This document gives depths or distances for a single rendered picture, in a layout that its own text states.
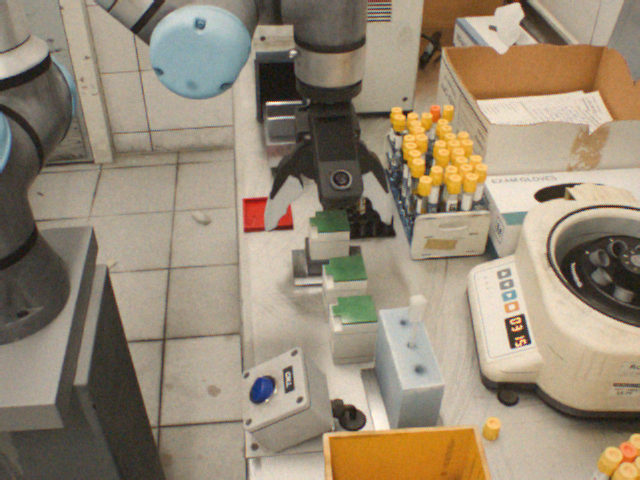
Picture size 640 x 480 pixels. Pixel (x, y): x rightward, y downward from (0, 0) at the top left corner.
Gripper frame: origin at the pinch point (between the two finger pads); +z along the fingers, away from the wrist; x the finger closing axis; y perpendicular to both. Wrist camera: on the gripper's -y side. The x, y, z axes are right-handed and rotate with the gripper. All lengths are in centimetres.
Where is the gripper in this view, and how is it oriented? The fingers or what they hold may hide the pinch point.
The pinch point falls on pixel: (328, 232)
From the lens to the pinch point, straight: 83.3
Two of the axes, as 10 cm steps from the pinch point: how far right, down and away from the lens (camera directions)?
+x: -10.0, 0.6, -0.7
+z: 0.0, 7.7, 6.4
